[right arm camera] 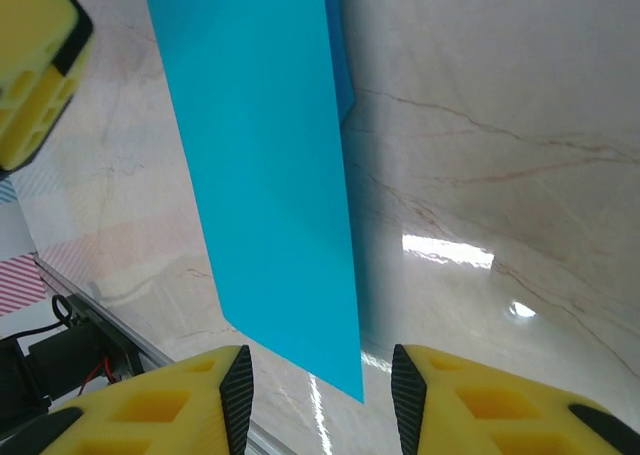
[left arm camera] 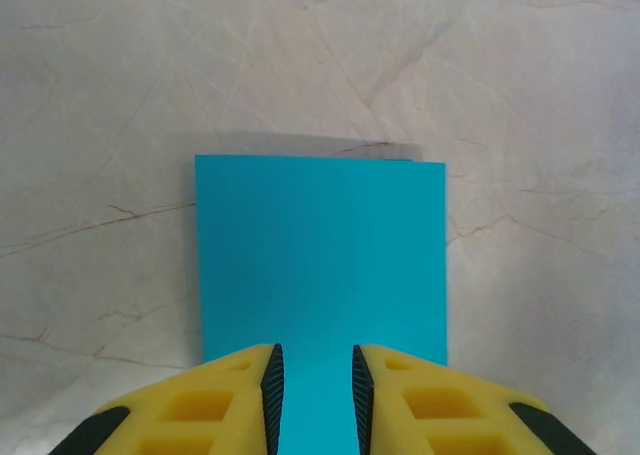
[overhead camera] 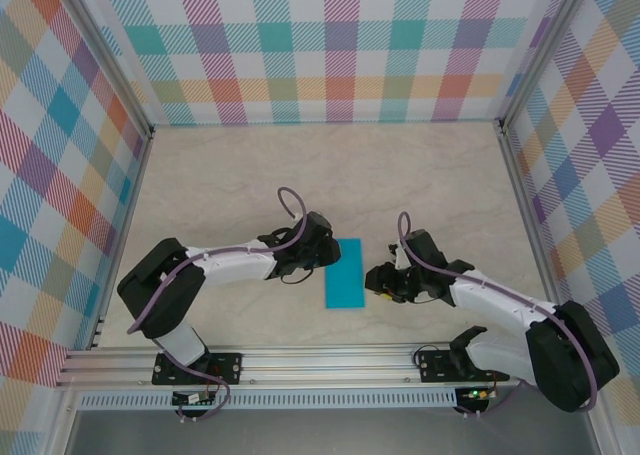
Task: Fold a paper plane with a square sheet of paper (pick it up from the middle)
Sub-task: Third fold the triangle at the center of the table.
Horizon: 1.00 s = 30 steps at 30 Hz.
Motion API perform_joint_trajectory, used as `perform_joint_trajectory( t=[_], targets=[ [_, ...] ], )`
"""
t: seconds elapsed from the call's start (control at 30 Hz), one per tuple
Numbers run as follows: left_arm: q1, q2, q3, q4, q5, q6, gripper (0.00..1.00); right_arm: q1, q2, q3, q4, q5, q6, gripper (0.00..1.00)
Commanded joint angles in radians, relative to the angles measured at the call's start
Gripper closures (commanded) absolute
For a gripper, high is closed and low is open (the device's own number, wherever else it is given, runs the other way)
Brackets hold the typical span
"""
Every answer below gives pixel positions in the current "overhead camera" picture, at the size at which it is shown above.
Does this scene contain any blue paper sheet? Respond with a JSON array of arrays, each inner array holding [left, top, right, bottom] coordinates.
[[323, 237, 367, 310]]

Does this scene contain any grey metal sheet panel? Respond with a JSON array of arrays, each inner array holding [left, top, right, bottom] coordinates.
[[64, 405, 601, 455]]

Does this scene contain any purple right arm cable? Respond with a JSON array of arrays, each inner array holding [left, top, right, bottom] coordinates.
[[396, 211, 601, 419]]

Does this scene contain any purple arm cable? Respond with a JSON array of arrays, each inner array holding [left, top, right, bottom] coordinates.
[[396, 211, 601, 419], [125, 186, 307, 422]]

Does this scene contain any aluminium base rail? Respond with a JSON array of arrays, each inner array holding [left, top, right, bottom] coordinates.
[[54, 342, 609, 389]]

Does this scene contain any slotted white cable duct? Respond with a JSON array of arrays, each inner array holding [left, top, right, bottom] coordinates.
[[79, 392, 459, 410]]

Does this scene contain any aluminium side rail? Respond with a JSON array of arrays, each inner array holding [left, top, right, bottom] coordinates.
[[499, 127, 571, 346], [89, 129, 154, 351]]

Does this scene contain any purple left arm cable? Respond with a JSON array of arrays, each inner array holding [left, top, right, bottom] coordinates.
[[125, 186, 307, 422]]

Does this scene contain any aluminium frame post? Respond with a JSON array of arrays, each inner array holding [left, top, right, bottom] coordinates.
[[499, 0, 596, 134], [59, 0, 156, 139]]

